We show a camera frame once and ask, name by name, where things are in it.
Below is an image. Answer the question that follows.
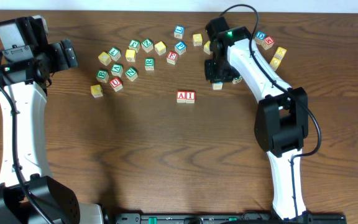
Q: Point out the green N block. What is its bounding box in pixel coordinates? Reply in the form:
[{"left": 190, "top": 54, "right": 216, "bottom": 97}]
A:
[{"left": 125, "top": 67, "right": 138, "bottom": 82}]

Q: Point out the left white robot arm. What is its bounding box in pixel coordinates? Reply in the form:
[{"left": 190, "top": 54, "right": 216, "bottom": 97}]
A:
[{"left": 0, "top": 16, "right": 109, "bottom": 224}]

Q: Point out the green J block left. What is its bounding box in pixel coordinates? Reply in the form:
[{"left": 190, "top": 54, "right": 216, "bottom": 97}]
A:
[{"left": 129, "top": 40, "right": 140, "bottom": 53}]

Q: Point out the blue 2 block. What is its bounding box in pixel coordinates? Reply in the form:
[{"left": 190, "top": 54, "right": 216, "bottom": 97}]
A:
[{"left": 212, "top": 82, "right": 223, "bottom": 90}]

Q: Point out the yellow C block right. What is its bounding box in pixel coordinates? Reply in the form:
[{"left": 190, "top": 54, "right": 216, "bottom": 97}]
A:
[{"left": 269, "top": 57, "right": 282, "bottom": 71}]

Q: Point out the blue P block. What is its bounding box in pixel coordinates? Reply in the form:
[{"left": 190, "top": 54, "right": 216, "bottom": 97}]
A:
[{"left": 175, "top": 41, "right": 186, "bottom": 55}]

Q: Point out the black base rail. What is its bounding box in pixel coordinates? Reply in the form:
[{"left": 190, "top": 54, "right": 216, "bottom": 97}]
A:
[{"left": 114, "top": 212, "right": 347, "bottom": 224}]

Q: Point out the yellow block beside T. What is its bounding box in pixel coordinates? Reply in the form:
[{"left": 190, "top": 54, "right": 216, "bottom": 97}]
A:
[{"left": 203, "top": 40, "right": 212, "bottom": 55}]

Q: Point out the red I block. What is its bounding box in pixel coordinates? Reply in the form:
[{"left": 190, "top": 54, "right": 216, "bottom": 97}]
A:
[{"left": 185, "top": 91, "right": 196, "bottom": 104}]

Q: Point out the blue D block right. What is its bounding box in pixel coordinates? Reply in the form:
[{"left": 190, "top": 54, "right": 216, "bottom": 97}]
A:
[{"left": 254, "top": 31, "right": 266, "bottom": 45}]

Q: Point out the red A block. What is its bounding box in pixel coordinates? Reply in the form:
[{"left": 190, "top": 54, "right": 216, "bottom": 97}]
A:
[{"left": 177, "top": 91, "right": 186, "bottom": 103}]

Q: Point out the green L block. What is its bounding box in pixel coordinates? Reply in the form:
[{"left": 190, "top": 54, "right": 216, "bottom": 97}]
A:
[{"left": 108, "top": 47, "right": 121, "bottom": 62}]

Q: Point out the blue L block top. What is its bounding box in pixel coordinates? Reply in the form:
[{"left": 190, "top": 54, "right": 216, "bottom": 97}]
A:
[{"left": 173, "top": 26, "right": 185, "bottom": 39}]

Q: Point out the yellow Q block left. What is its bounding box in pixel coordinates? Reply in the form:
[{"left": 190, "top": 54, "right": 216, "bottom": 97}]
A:
[{"left": 98, "top": 52, "right": 111, "bottom": 66}]

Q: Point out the green Z block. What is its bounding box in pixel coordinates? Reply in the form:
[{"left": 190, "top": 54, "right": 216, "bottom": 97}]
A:
[{"left": 141, "top": 39, "right": 154, "bottom": 53}]

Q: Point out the yellow block top centre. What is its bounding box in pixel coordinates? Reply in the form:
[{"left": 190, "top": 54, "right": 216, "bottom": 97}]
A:
[{"left": 192, "top": 34, "right": 203, "bottom": 47}]

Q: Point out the red M block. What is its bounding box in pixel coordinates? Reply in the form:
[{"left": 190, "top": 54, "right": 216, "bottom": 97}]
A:
[{"left": 261, "top": 36, "right": 275, "bottom": 50}]

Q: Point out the green V block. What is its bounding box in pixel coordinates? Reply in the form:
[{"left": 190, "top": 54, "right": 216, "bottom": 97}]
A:
[{"left": 111, "top": 63, "right": 123, "bottom": 77}]

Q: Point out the yellow block near Z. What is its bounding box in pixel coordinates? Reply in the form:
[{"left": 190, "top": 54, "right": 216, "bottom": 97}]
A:
[{"left": 154, "top": 41, "right": 167, "bottom": 55}]

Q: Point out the yellow K block right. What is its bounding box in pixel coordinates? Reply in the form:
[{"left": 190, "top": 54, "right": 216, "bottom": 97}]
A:
[{"left": 274, "top": 47, "right": 287, "bottom": 60}]

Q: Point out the yellow block below J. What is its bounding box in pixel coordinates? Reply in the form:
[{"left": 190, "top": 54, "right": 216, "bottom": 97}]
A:
[{"left": 126, "top": 49, "right": 136, "bottom": 62}]

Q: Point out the yellow K block left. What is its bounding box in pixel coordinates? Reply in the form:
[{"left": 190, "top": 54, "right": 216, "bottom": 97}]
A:
[{"left": 90, "top": 85, "right": 103, "bottom": 98}]

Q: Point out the green J block right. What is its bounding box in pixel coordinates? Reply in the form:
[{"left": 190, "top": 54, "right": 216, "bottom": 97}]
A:
[{"left": 232, "top": 77, "right": 243, "bottom": 84}]

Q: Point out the yellow k block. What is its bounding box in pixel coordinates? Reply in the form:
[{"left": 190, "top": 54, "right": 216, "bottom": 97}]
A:
[
  {"left": 90, "top": 85, "right": 103, "bottom": 98},
  {"left": 274, "top": 47, "right": 287, "bottom": 60}
]

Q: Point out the red U block left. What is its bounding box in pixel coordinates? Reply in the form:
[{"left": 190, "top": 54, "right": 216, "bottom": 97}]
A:
[{"left": 109, "top": 77, "right": 123, "bottom": 92}]

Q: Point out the green j block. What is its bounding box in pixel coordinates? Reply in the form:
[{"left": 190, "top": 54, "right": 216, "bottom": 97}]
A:
[
  {"left": 129, "top": 40, "right": 140, "bottom": 53},
  {"left": 232, "top": 77, "right": 243, "bottom": 84}
]

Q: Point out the green R block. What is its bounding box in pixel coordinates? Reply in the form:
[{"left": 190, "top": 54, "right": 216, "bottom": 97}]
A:
[{"left": 145, "top": 58, "right": 155, "bottom": 71}]

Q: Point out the green B block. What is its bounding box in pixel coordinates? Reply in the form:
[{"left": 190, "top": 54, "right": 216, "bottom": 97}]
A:
[{"left": 96, "top": 70, "right": 109, "bottom": 83}]

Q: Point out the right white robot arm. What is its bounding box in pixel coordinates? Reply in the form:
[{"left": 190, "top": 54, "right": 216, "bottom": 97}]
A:
[{"left": 204, "top": 17, "right": 308, "bottom": 220}]

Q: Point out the red E block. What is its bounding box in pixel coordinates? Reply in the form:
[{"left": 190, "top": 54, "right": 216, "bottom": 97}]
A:
[{"left": 167, "top": 51, "right": 178, "bottom": 65}]

